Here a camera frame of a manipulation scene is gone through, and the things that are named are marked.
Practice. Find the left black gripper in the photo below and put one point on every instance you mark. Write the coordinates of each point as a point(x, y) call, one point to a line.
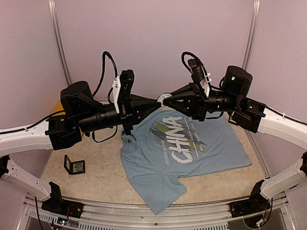
point(135, 110)

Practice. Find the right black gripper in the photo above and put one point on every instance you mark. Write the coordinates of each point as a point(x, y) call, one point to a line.
point(196, 103)

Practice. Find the round blue brooch badge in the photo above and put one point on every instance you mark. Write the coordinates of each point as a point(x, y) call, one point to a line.
point(162, 97)

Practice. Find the light blue printed t-shirt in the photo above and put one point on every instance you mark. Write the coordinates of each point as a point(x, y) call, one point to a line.
point(168, 145)

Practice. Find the yellow plastic basket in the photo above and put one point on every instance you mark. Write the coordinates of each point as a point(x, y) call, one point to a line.
point(58, 107)

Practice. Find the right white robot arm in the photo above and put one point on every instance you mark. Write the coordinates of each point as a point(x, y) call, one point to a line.
point(250, 114)

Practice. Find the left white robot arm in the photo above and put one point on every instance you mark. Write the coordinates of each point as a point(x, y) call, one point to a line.
point(81, 114)

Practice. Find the near black brooch box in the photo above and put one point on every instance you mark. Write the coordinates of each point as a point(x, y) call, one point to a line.
point(74, 167)

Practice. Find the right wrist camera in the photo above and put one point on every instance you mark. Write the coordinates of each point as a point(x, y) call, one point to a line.
point(200, 76)

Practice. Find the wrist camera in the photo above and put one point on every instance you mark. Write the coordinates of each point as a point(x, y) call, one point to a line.
point(122, 86)
point(200, 76)

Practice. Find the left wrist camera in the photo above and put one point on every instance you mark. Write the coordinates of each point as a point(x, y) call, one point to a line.
point(122, 86)

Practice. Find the aluminium front frame rail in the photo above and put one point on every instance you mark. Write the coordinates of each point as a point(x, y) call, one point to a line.
point(112, 216)

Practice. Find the right aluminium corner post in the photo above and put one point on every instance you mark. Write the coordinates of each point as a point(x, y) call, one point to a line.
point(251, 33)

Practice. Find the aluminium corner post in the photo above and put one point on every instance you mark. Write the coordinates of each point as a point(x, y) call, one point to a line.
point(251, 33)
point(58, 41)

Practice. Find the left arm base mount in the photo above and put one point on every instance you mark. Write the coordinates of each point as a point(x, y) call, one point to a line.
point(56, 204)

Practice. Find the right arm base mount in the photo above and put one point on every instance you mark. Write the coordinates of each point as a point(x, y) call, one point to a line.
point(254, 204)

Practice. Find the left aluminium corner post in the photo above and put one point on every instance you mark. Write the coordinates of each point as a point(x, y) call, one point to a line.
point(58, 41)

